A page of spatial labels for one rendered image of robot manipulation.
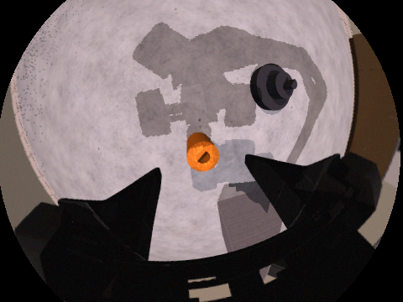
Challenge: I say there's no orange knob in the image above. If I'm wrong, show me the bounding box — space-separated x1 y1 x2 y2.
187 132 218 172

